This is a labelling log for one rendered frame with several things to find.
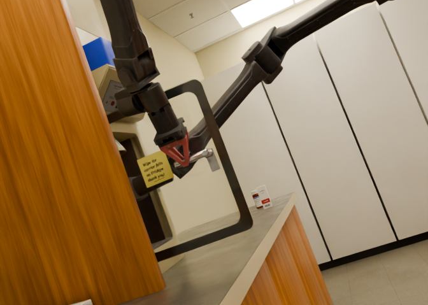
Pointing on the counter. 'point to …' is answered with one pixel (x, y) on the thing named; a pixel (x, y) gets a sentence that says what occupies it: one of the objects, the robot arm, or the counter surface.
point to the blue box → (99, 53)
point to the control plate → (111, 95)
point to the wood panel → (61, 168)
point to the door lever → (197, 156)
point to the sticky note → (155, 169)
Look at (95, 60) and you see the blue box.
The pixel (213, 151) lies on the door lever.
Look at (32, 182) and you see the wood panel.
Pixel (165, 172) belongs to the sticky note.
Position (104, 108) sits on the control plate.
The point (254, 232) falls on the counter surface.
